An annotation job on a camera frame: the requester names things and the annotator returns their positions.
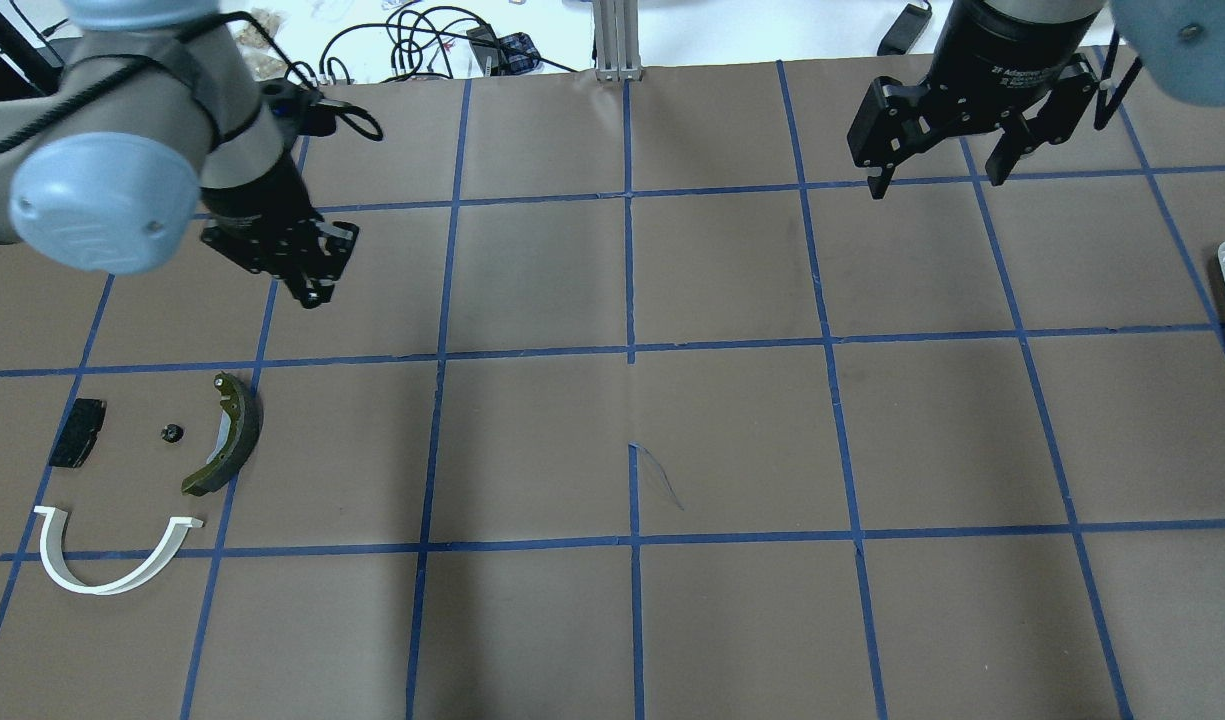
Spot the olive brake shoe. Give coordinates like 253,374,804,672
179,372,263,497

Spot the black brake pad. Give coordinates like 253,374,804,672
48,398,107,469

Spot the white curved plastic piece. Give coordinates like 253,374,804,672
34,506,205,598

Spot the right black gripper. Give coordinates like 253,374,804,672
848,1,1101,200

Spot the black power adapter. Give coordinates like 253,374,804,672
876,1,933,56

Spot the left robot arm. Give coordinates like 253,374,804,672
0,1,366,309

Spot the aluminium frame post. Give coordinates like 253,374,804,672
590,0,643,83

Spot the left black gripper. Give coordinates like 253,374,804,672
200,160,360,309

